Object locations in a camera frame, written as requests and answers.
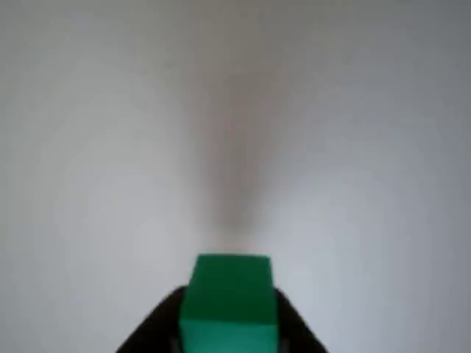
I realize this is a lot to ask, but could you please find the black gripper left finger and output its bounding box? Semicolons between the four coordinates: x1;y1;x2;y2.
116;285;187;353

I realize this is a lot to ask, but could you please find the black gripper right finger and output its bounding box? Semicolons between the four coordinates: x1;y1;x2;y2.
274;288;331;353

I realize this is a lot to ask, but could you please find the green cube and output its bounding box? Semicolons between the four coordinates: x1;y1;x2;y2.
178;253;278;353

